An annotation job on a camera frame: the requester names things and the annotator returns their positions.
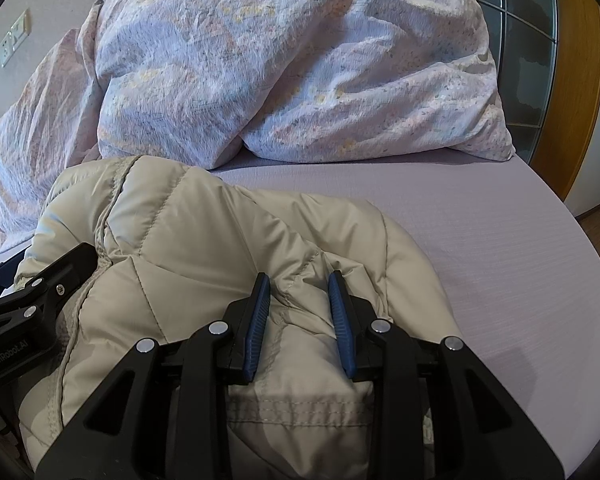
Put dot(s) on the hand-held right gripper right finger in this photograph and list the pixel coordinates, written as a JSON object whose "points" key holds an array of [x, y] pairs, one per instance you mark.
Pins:
{"points": [[341, 325]]}

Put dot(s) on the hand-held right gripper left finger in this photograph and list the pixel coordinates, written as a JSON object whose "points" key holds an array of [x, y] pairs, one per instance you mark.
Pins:
{"points": [[256, 325]]}

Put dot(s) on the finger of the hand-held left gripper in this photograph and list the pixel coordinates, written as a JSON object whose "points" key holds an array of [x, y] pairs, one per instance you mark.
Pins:
{"points": [[67, 270], [10, 316]]}

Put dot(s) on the beige puffer jacket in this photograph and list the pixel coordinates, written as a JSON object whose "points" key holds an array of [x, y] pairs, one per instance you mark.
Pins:
{"points": [[180, 220]]}

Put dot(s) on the lavender pillow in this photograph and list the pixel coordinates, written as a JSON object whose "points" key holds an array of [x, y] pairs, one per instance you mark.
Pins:
{"points": [[35, 135]]}

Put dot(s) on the bed with lilac sheet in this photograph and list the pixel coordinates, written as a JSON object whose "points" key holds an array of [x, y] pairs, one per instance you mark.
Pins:
{"points": [[480, 260]]}

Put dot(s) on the floral pillow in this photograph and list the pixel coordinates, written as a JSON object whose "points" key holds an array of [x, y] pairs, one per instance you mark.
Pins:
{"points": [[300, 60]]}

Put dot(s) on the wooden glass-panel door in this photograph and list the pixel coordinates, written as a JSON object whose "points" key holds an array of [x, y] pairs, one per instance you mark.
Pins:
{"points": [[545, 70]]}

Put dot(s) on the wall socket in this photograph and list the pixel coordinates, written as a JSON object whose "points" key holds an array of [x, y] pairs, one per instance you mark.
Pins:
{"points": [[14, 37]]}

